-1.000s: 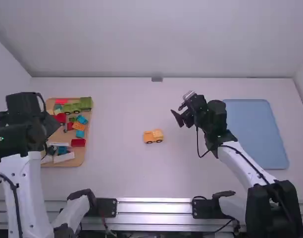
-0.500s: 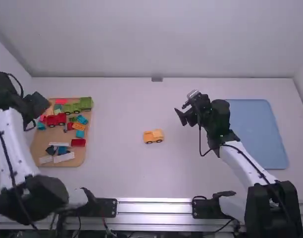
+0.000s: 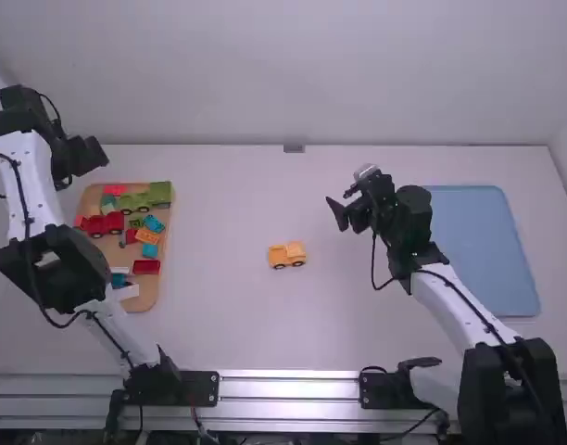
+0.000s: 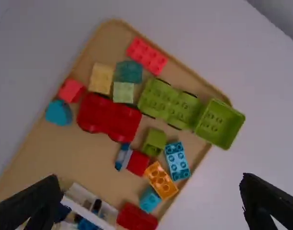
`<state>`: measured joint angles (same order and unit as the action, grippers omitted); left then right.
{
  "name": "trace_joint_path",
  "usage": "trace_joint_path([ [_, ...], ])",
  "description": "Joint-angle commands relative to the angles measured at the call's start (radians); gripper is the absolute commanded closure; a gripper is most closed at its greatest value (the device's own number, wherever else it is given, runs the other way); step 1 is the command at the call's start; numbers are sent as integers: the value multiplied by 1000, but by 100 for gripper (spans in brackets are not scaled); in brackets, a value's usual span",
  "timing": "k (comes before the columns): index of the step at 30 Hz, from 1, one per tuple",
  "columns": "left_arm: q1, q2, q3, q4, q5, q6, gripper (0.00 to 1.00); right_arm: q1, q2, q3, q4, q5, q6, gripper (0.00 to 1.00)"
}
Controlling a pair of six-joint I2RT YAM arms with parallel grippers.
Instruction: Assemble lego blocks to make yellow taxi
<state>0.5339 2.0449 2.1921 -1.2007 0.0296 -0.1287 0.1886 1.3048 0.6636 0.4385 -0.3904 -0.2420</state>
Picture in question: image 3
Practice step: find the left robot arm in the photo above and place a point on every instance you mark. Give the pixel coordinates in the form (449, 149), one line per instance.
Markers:
(21, 185)

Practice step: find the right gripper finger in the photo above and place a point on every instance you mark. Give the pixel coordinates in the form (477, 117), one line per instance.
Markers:
(337, 214)

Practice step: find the yellow toy car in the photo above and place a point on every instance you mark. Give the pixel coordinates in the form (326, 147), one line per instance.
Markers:
(287, 255)

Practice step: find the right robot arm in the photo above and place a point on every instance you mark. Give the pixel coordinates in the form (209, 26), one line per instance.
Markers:
(450, 296)

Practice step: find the green toy car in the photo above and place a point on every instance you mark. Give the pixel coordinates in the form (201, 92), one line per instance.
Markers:
(147, 197)

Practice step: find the red toy car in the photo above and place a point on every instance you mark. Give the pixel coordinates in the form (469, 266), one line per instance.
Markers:
(100, 225)

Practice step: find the silver rails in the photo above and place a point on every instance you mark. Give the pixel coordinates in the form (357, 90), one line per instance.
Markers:
(288, 389)

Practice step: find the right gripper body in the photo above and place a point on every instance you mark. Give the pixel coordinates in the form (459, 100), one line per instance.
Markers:
(376, 208)

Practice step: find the tan tray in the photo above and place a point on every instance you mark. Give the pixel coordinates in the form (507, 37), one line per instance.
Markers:
(126, 255)

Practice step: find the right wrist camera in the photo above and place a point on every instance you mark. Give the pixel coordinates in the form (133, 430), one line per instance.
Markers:
(366, 171)

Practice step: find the white toy brick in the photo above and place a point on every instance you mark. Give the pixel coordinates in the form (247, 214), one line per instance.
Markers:
(128, 292)
(121, 270)

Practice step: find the turquoise toy brick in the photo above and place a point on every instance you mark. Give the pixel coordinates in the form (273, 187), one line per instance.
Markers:
(154, 224)
(150, 251)
(118, 280)

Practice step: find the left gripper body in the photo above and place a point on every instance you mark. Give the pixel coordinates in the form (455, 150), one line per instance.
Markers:
(82, 157)

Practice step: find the blue mat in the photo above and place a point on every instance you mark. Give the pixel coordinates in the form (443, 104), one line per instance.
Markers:
(482, 250)

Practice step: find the red toy brick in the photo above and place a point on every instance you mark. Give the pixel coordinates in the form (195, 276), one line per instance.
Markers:
(131, 235)
(147, 267)
(115, 189)

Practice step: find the pale green toy brick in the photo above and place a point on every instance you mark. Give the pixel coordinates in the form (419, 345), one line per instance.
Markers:
(109, 204)

